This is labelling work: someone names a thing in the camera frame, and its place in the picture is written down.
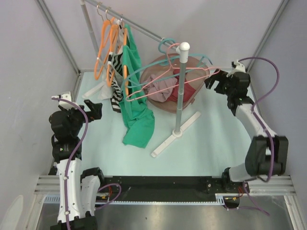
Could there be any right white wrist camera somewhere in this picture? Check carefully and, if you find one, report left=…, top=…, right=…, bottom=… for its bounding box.
left=227, top=60, right=246, bottom=77

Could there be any white cable duct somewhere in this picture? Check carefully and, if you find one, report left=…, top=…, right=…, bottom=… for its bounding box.
left=44, top=193, right=240, bottom=206

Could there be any brown plastic basket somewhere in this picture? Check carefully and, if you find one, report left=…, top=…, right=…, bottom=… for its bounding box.
left=140, top=57, right=209, bottom=114

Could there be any orange hanger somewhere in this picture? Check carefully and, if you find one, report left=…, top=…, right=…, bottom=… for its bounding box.
left=121, top=22, right=129, bottom=96
left=94, top=2, right=112, bottom=81
left=106, top=17, right=119, bottom=87

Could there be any green tank top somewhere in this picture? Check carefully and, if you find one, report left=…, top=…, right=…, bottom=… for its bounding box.
left=119, top=24, right=155, bottom=149

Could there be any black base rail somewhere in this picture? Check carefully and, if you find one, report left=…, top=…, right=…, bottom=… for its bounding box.
left=95, top=176, right=249, bottom=207

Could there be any teal hanger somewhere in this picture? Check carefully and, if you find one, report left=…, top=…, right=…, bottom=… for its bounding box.
left=121, top=37, right=213, bottom=115

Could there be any red garment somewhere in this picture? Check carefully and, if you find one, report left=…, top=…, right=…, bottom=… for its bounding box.
left=167, top=75, right=196, bottom=103

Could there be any pink hanger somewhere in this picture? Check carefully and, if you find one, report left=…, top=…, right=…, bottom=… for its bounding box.
left=125, top=42, right=221, bottom=102

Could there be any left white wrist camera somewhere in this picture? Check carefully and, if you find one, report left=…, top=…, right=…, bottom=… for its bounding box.
left=51, top=91, right=72, bottom=110

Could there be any white garment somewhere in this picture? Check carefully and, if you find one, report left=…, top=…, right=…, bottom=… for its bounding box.
left=98, top=26, right=112, bottom=100

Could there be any mauve pink tank top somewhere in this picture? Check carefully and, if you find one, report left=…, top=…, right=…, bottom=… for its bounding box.
left=143, top=77, right=177, bottom=102

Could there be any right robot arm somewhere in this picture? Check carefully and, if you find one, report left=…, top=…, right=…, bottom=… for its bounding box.
left=205, top=69, right=289, bottom=192

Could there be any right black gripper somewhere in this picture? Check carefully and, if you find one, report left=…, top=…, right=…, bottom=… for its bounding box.
left=204, top=69, right=234, bottom=97

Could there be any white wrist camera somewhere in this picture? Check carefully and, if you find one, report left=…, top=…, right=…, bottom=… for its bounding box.
left=227, top=60, right=246, bottom=77
left=51, top=91, right=72, bottom=110

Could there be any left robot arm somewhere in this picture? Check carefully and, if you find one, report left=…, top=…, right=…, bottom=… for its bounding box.
left=49, top=96, right=106, bottom=230

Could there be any black white striped top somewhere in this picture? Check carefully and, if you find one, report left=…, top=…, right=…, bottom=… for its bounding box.
left=110, top=20, right=123, bottom=113

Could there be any grey clothes rack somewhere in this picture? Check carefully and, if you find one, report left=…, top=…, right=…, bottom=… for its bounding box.
left=83, top=0, right=201, bottom=158

